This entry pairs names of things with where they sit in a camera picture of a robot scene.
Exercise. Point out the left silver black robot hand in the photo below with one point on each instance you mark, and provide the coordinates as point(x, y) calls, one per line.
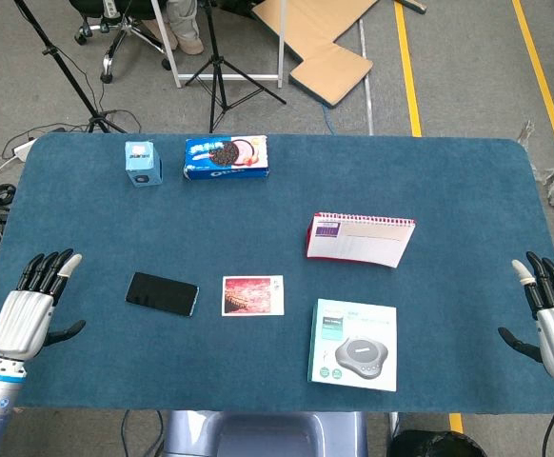
point(20, 316)

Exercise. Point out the black smartphone with teal case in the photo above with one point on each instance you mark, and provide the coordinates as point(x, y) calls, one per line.
point(162, 294)

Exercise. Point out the white power strip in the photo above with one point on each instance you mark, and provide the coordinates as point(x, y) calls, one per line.
point(24, 148)

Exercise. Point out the black round bin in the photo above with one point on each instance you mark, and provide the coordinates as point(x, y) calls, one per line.
point(431, 443)

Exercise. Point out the small light blue carton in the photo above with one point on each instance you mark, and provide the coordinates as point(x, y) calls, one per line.
point(142, 164)

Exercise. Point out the white speakerphone product box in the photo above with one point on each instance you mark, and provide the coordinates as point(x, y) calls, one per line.
point(353, 345)

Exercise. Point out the red spiral desk calendar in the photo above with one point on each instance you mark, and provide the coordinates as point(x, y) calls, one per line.
point(360, 240)

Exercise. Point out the red landscape postcard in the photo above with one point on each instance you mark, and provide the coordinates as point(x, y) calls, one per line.
point(252, 295)

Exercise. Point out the black light stand tripod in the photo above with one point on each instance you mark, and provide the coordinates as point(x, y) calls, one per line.
point(67, 71)

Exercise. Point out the blue Oreo cookie box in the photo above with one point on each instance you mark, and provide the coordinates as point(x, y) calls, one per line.
point(227, 157)

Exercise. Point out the lavender robot torso base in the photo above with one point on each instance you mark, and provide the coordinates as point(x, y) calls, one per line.
point(265, 433)

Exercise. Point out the blue felt table mat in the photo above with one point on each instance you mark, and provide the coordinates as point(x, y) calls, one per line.
point(277, 228)

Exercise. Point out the black office chair base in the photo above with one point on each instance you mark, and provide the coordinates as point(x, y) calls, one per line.
point(115, 33)

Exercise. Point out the black tripod with thin legs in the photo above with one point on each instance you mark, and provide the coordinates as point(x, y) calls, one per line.
point(224, 71)

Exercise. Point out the person legs in beige shoes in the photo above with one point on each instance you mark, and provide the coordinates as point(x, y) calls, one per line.
point(184, 24)

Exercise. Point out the flattened brown cardboard sheet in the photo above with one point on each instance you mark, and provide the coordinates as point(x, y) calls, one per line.
point(322, 45)

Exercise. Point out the white metal frame stand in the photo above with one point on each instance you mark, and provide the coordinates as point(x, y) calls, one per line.
point(220, 57)

